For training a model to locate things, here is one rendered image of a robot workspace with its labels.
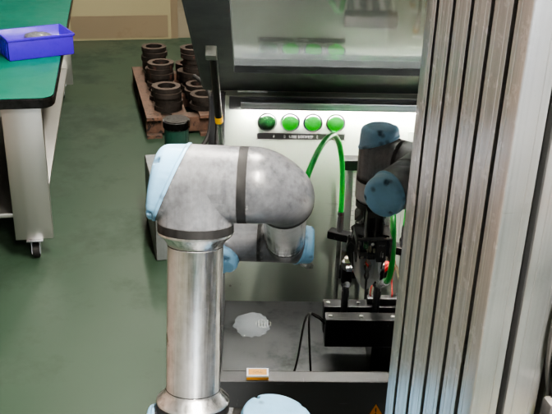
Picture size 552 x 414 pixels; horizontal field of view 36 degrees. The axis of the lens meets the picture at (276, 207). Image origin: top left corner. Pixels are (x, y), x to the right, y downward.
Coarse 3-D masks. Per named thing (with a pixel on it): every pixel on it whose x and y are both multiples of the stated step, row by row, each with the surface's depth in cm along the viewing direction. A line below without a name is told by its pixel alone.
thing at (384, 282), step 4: (392, 216) 190; (392, 220) 190; (392, 224) 189; (392, 228) 189; (392, 232) 189; (392, 236) 189; (392, 244) 189; (392, 248) 189; (392, 252) 190; (392, 256) 190; (392, 260) 190; (392, 264) 190; (392, 268) 191; (388, 272) 192; (392, 272) 192; (388, 276) 193; (392, 276) 193; (380, 280) 202; (384, 280) 196; (388, 280) 194; (376, 284) 207; (380, 284) 202; (384, 284) 198; (388, 284) 198; (380, 288) 206
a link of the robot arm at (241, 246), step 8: (240, 224) 163; (248, 224) 163; (256, 224) 163; (240, 232) 161; (248, 232) 161; (256, 232) 161; (232, 240) 161; (240, 240) 161; (248, 240) 160; (256, 240) 160; (224, 248) 160; (232, 248) 161; (240, 248) 161; (248, 248) 161; (224, 256) 159; (232, 256) 160; (240, 256) 162; (248, 256) 162; (224, 264) 161; (232, 264) 161; (224, 272) 164
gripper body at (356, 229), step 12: (360, 204) 165; (372, 216) 163; (360, 228) 169; (372, 228) 167; (384, 228) 169; (360, 240) 165; (372, 240) 165; (384, 240) 165; (360, 252) 167; (372, 252) 168; (384, 252) 167
